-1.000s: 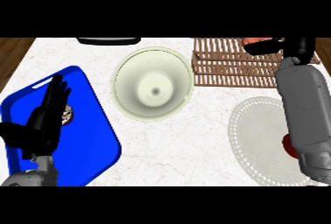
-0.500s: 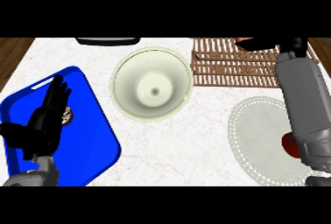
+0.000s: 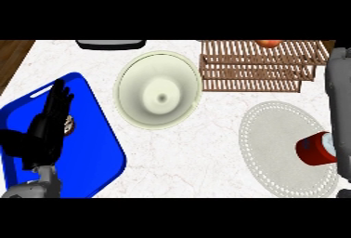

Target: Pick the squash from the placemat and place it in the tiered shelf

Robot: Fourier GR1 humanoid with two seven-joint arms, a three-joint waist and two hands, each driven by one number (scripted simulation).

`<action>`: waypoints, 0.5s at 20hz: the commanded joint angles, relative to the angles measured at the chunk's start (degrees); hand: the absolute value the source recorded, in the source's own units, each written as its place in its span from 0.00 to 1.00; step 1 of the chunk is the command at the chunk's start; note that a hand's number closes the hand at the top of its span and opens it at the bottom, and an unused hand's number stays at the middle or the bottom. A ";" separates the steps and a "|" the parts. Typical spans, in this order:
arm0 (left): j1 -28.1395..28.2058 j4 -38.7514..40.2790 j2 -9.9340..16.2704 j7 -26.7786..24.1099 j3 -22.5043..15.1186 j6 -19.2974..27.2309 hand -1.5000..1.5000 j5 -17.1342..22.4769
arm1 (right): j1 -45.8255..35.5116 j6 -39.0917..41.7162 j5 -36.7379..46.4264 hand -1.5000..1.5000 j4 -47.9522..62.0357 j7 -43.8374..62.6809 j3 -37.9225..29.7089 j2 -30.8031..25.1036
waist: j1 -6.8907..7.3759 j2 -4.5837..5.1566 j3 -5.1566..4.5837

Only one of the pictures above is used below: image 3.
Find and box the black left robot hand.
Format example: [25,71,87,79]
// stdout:
[0,78,75,171]

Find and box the red can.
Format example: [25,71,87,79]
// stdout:
[295,131,339,166]

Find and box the white oval placemat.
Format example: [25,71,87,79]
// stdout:
[239,100,340,198]

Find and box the pale green bowl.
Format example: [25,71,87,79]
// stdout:
[112,50,203,130]

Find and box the blue cutting board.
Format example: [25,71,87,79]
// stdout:
[0,72,127,199]

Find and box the orange fruit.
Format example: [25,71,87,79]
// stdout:
[253,40,283,49]

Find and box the brown cupcake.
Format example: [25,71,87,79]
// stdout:
[63,114,76,137]

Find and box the brown wooden tiered shelf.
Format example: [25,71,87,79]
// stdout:
[197,40,330,94]

